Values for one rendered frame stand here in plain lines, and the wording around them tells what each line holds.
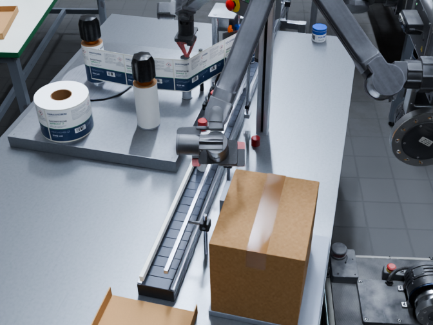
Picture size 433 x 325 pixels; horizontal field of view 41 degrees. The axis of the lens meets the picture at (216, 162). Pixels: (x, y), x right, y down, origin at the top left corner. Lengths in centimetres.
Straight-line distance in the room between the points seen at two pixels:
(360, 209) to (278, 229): 177
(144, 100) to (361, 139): 189
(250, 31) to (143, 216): 79
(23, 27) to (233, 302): 218
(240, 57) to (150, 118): 84
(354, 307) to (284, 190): 99
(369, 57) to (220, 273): 65
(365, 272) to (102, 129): 126
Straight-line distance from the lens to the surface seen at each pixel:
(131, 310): 170
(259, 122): 225
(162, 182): 207
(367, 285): 254
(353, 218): 318
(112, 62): 243
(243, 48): 144
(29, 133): 233
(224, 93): 142
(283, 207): 155
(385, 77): 144
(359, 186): 338
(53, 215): 202
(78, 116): 219
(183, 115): 231
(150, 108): 218
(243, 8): 209
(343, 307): 247
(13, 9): 354
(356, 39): 147
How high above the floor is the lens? 218
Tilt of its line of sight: 39 degrees down
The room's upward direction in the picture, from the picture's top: 1 degrees counter-clockwise
